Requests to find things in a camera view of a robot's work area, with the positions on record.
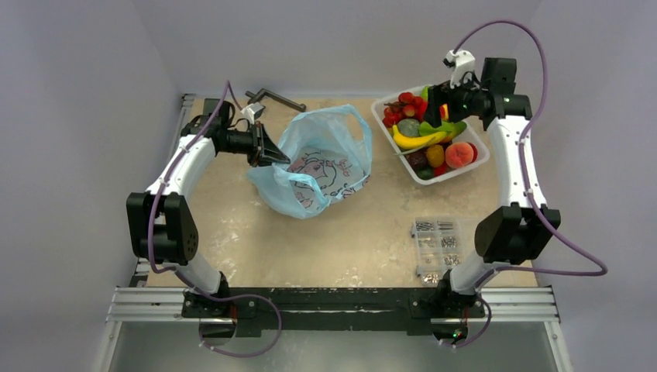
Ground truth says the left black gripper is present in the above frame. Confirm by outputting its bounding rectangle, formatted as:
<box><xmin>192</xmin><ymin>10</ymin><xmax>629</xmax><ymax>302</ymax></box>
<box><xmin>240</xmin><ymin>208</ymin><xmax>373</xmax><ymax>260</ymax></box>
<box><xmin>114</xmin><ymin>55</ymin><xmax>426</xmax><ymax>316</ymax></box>
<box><xmin>220</xmin><ymin>120</ymin><xmax>290</xmax><ymax>168</ymax></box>

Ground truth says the light blue plastic bag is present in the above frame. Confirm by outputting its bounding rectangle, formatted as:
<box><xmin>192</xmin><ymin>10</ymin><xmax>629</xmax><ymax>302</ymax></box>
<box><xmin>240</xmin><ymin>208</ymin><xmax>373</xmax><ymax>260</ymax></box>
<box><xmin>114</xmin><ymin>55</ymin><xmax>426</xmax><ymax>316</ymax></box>
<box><xmin>246</xmin><ymin>105</ymin><xmax>373</xmax><ymax>219</ymax></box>

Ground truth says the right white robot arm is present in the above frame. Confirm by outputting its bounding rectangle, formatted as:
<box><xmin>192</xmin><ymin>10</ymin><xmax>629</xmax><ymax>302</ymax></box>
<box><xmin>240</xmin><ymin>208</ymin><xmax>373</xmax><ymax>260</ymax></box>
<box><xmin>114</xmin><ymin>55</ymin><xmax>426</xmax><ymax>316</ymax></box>
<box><xmin>425</xmin><ymin>51</ymin><xmax>561</xmax><ymax>315</ymax></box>

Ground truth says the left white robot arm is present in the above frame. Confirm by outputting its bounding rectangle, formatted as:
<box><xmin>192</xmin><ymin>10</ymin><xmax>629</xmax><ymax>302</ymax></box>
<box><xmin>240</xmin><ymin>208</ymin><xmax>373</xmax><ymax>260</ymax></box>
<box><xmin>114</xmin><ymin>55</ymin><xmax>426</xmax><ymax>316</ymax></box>
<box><xmin>126</xmin><ymin>99</ymin><xmax>290</xmax><ymax>317</ymax></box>

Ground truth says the red fake grape bunch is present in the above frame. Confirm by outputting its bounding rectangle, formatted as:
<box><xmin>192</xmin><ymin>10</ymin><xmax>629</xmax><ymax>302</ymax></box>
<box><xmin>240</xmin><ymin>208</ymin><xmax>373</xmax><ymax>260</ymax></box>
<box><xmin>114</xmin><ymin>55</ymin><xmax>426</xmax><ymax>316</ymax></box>
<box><xmin>382</xmin><ymin>91</ymin><xmax>428</xmax><ymax>128</ymax></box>

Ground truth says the green fake mango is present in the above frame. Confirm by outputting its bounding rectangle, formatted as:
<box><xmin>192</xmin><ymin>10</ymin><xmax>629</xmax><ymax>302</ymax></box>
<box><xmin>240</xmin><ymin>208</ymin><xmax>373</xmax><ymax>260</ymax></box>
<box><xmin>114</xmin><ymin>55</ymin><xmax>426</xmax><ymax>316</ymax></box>
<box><xmin>419</xmin><ymin>121</ymin><xmax>467</xmax><ymax>143</ymax></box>

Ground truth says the grey-green fake fruit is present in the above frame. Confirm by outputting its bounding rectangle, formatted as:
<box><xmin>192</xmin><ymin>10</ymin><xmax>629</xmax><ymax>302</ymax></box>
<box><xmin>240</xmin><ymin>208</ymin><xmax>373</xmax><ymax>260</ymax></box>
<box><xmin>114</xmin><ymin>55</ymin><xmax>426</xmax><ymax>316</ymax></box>
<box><xmin>397</xmin><ymin>119</ymin><xmax>420</xmax><ymax>137</ymax></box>

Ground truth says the yellow fake banana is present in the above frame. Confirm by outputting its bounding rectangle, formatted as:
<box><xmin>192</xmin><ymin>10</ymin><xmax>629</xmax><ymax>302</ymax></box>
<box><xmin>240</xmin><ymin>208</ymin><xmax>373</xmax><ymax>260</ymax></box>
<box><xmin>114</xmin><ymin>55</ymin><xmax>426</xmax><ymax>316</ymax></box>
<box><xmin>391</xmin><ymin>126</ymin><xmax>448</xmax><ymax>150</ymax></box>

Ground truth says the small yellow fake fruit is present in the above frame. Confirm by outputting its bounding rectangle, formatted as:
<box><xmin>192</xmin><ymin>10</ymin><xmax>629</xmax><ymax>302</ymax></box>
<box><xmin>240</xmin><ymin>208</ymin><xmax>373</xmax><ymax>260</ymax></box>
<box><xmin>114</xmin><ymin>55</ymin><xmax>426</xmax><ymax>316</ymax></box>
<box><xmin>425</xmin><ymin>144</ymin><xmax>445</xmax><ymax>168</ymax></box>

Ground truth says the fake peach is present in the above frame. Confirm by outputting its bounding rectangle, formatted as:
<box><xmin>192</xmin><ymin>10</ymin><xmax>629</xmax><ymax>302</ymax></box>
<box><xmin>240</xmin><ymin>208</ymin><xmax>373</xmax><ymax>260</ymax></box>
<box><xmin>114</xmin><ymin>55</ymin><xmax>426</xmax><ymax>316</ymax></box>
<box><xmin>445</xmin><ymin>142</ymin><xmax>478</xmax><ymax>169</ymax></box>

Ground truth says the white plastic fruit tray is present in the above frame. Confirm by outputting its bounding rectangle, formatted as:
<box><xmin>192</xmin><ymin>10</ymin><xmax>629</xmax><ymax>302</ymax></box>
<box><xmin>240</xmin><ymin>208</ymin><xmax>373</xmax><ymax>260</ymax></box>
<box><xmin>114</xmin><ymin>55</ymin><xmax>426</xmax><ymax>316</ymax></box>
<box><xmin>371</xmin><ymin>86</ymin><xmax>490</xmax><ymax>186</ymax></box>

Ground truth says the clear screw organizer box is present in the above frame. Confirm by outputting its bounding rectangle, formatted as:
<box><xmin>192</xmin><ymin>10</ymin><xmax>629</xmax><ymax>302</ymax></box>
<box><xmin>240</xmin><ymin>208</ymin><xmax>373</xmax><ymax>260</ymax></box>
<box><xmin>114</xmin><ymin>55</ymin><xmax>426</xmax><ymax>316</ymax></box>
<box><xmin>410</xmin><ymin>217</ymin><xmax>464</xmax><ymax>287</ymax></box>

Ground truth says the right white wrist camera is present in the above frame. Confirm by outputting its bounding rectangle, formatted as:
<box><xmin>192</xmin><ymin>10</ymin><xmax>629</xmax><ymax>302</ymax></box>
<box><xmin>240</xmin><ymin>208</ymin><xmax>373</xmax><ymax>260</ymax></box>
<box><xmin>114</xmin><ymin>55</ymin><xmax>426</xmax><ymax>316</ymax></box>
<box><xmin>443</xmin><ymin>50</ymin><xmax>476</xmax><ymax>89</ymax></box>

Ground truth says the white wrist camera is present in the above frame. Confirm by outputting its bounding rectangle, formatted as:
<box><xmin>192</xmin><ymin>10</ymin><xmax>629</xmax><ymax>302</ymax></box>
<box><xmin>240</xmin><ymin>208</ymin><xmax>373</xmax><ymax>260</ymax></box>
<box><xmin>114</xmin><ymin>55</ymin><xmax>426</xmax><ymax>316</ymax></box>
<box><xmin>443</xmin><ymin>50</ymin><xmax>476</xmax><ymax>89</ymax></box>
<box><xmin>240</xmin><ymin>102</ymin><xmax>266</xmax><ymax>124</ymax></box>

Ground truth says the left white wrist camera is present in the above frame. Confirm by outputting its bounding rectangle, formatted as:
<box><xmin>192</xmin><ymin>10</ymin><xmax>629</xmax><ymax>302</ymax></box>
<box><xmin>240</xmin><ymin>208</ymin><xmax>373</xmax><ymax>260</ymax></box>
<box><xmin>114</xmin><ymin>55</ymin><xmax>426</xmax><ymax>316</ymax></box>
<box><xmin>240</xmin><ymin>102</ymin><xmax>266</xmax><ymax>124</ymax></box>

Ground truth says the dark metal crank handle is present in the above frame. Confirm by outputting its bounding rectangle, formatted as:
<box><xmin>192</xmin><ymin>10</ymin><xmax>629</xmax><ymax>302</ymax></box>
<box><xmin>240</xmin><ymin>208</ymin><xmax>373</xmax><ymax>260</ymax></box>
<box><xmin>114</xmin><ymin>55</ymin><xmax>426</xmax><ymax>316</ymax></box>
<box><xmin>245</xmin><ymin>88</ymin><xmax>307</xmax><ymax>112</ymax></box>

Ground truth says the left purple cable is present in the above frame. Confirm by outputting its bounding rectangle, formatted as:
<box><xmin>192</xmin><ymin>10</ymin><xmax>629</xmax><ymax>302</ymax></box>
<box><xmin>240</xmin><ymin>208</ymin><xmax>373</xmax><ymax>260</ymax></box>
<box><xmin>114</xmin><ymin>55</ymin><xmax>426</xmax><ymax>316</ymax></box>
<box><xmin>146</xmin><ymin>80</ymin><xmax>284</xmax><ymax>359</ymax></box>

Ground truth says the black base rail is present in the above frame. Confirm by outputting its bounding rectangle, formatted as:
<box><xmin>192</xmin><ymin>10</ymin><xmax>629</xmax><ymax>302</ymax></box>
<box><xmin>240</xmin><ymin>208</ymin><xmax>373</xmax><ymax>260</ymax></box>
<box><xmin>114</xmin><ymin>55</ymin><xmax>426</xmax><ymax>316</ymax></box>
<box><xmin>181</xmin><ymin>287</ymin><xmax>486</xmax><ymax>339</ymax></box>

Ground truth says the aluminium frame rail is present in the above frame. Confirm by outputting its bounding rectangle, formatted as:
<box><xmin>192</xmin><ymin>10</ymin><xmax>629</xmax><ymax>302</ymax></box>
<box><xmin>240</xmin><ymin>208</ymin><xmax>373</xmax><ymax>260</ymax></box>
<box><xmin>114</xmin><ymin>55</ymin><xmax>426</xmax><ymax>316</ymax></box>
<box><xmin>104</xmin><ymin>287</ymin><xmax>573</xmax><ymax>371</ymax></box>

